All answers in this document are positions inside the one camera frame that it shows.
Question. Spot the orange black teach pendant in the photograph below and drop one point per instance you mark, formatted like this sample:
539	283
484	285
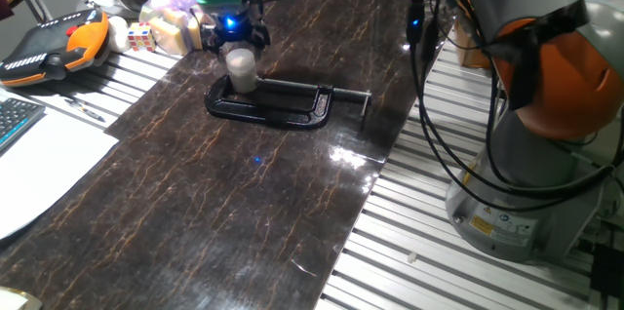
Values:
53	51

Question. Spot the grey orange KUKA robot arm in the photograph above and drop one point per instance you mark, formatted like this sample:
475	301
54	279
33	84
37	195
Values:
536	173

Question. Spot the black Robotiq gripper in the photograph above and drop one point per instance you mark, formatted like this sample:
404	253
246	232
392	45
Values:
234	29

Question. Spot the black metal C-clamp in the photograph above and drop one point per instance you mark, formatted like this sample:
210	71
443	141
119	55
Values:
268	115

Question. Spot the small white scrap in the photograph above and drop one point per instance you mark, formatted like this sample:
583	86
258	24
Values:
412	256

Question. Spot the large white paper sheet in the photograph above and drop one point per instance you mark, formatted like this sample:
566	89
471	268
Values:
44	168

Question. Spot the dark pen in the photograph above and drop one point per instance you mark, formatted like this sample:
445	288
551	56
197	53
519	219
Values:
85	111

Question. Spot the white spool stand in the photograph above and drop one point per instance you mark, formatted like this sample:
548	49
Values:
105	3

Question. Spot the small clear jar white contents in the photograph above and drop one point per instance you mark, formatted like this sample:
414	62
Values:
242	81

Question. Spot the Rubik's cube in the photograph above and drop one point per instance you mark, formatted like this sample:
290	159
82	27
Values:
141	37

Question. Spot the plastic bag of sponges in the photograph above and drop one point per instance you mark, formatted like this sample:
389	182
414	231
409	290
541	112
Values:
170	17

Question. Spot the dark marble pattern mat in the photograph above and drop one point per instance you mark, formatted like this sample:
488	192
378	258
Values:
195	212

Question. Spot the open brown cardboard box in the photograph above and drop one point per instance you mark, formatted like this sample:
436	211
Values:
468	51

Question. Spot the black computer keyboard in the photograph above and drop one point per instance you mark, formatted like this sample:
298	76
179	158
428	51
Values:
14	117

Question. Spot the black power box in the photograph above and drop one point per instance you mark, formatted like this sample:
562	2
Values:
607	271

